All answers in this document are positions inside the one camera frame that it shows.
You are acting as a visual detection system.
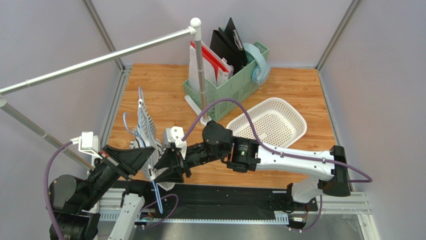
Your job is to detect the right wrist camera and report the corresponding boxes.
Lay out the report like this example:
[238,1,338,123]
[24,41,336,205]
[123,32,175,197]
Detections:
[162,126,188,160]

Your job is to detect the red folder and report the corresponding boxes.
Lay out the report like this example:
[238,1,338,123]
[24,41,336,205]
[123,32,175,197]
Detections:
[201,41,233,76]

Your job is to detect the silver clothes rack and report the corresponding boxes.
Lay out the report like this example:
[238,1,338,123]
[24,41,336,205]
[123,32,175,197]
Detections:
[0,17,202,171]

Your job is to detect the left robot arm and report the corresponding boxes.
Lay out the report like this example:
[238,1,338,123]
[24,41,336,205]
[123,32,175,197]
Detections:
[44,145,155,240]

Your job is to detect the white document folder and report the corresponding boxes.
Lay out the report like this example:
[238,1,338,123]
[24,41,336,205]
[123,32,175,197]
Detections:
[188,41,230,92]

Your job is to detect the white perforated plastic basket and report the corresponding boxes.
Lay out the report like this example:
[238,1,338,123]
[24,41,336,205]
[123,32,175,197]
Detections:
[247,97,308,148]

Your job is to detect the black folder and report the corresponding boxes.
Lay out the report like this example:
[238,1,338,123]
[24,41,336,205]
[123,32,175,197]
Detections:
[209,30,243,75]

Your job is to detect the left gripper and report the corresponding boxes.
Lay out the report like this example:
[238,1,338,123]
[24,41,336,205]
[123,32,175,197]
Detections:
[80,143,155,209]

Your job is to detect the green plastic file basket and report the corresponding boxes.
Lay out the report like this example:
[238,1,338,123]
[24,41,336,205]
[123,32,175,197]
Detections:
[182,41,270,123]

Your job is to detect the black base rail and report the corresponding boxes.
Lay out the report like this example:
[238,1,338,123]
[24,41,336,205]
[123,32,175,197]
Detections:
[128,184,319,226]

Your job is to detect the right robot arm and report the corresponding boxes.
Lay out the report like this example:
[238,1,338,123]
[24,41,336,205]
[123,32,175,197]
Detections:
[154,120,351,204]

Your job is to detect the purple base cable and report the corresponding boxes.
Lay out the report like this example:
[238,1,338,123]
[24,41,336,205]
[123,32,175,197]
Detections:
[134,193,180,228]

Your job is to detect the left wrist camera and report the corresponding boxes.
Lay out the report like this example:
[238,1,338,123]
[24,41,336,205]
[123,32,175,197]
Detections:
[70,131,101,158]

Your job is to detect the black clipboard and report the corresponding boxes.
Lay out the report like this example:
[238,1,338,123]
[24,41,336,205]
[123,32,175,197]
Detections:
[218,17,248,67]

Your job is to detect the blue wire hanger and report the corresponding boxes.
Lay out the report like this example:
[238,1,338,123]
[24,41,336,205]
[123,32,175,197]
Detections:
[122,87,164,214]

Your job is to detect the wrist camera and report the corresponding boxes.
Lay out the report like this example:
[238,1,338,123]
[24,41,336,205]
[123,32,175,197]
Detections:
[162,126,188,160]
[70,131,101,158]

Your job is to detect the black white striped tank top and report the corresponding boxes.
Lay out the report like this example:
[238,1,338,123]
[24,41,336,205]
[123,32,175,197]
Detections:
[129,98,165,181]

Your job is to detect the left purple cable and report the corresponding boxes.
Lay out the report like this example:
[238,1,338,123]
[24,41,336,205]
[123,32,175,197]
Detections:
[43,141,74,240]

